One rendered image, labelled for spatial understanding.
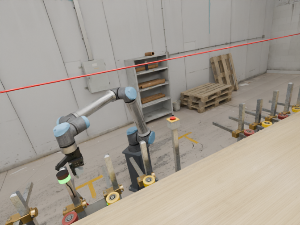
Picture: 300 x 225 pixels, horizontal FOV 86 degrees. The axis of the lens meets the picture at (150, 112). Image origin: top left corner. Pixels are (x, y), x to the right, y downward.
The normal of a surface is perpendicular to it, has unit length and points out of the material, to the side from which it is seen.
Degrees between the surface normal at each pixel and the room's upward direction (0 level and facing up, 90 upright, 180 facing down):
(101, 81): 90
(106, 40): 90
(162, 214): 0
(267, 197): 0
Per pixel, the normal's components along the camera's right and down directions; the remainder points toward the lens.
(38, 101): 0.51, 0.25
